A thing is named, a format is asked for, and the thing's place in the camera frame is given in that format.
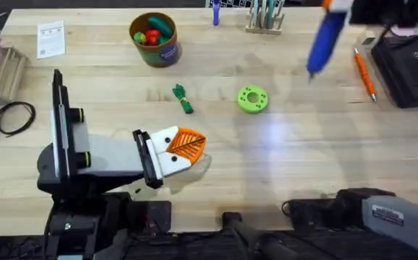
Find black rail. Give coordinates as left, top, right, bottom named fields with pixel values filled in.
left=0, top=212, right=418, bottom=260

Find white paper sheet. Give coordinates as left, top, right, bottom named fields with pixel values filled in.
left=36, top=19, right=66, bottom=60

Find purple marker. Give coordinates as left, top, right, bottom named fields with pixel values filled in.
left=212, top=0, right=222, bottom=27

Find black cable coil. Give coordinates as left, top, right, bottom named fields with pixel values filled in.
left=0, top=101, right=37, bottom=138

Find green disc with holes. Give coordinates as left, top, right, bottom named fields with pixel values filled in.
left=237, top=84, right=269, bottom=114

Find black box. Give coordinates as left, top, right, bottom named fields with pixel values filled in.
left=370, top=24, right=418, bottom=109

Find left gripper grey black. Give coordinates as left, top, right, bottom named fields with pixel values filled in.
left=36, top=107, right=207, bottom=198

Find wooden peg rack with tools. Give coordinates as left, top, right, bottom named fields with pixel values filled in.
left=245, top=0, right=287, bottom=36

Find orange pen tool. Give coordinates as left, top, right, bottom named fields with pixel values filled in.
left=352, top=47, right=378, bottom=103

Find left wrist upright black plate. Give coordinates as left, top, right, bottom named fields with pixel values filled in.
left=51, top=68, right=71, bottom=183

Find green toy vegetable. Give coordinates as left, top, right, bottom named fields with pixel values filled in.
left=172, top=83, right=195, bottom=116

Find brown tub with toys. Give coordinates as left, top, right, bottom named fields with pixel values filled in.
left=129, top=12, right=183, bottom=69

